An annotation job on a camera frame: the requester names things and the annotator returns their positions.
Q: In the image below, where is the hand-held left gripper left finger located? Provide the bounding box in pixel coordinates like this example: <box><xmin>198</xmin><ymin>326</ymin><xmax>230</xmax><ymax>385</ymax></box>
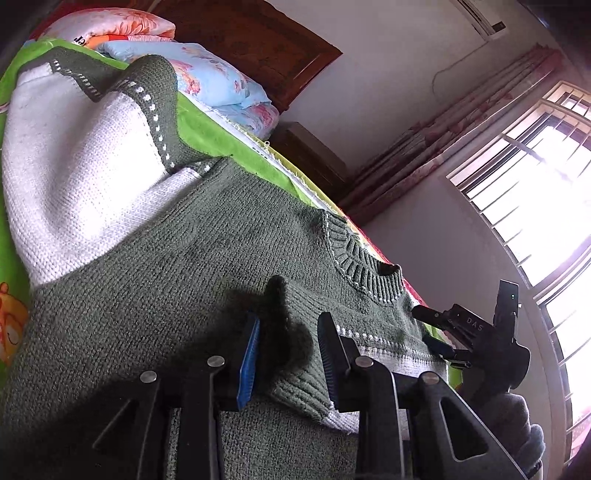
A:
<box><xmin>69</xmin><ymin>311</ymin><xmax>262</xmax><ymax>480</ymax></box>

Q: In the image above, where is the pink floral folded quilt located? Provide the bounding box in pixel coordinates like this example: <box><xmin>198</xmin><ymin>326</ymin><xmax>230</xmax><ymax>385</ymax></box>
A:
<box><xmin>39</xmin><ymin>8</ymin><xmax>177</xmax><ymax>49</ymax></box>

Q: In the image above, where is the pink floral curtain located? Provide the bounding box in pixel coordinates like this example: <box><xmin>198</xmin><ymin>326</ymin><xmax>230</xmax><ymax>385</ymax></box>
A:
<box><xmin>339</xmin><ymin>44</ymin><xmax>567</xmax><ymax>228</ymax></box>

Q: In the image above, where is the wooden nightstand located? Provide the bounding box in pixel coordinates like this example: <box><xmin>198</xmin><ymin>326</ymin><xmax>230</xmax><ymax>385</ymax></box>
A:
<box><xmin>270</xmin><ymin>121</ymin><xmax>359</xmax><ymax>197</ymax></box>

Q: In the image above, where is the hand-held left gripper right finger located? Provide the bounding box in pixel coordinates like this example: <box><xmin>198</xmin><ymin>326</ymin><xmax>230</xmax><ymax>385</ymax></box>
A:
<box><xmin>317</xmin><ymin>311</ymin><xmax>530</xmax><ymax>480</ymax></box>

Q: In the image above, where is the white wall air conditioner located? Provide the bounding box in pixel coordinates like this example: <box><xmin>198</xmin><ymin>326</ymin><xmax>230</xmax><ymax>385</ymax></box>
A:
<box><xmin>450</xmin><ymin>0</ymin><xmax>509</xmax><ymax>37</ymax></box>

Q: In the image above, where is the green and white knit sweater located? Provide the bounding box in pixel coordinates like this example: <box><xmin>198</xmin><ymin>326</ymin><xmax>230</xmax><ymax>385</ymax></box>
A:
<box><xmin>0</xmin><ymin>54</ymin><xmax>452</xmax><ymax>480</ymax></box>

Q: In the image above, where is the green cartoon print blanket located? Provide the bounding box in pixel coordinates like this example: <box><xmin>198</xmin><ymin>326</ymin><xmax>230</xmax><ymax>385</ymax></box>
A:
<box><xmin>0</xmin><ymin>39</ymin><xmax>464</xmax><ymax>393</ymax></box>

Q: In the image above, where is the thin wall cable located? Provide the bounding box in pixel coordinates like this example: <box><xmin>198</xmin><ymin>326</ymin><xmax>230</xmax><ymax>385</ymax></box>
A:
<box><xmin>431</xmin><ymin>41</ymin><xmax>490</xmax><ymax>94</ymax></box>

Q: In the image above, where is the barred window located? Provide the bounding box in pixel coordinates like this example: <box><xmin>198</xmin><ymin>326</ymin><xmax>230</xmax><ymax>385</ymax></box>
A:
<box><xmin>444</xmin><ymin>80</ymin><xmax>591</xmax><ymax>460</ymax></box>

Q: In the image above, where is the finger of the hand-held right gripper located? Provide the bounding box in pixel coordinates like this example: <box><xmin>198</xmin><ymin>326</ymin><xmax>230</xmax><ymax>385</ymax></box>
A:
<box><xmin>422</xmin><ymin>334</ymin><xmax>472</xmax><ymax>370</ymax></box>
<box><xmin>411</xmin><ymin>305</ymin><xmax>455</xmax><ymax>331</ymax></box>

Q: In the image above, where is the light blue floral pillow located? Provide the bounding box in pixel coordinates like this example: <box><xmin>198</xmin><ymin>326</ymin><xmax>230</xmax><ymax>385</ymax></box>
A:
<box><xmin>98</xmin><ymin>41</ymin><xmax>271</xmax><ymax>112</ymax></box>

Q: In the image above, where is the person's right hand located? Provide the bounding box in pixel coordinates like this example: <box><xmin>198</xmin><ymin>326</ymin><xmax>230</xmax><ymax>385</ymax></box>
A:
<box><xmin>475</xmin><ymin>390</ymin><xmax>547</xmax><ymax>470</ymax></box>

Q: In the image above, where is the large carved wooden headboard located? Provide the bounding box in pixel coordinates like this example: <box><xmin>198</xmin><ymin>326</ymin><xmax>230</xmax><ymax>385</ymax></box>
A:
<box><xmin>150</xmin><ymin>0</ymin><xmax>344</xmax><ymax>112</ymax></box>

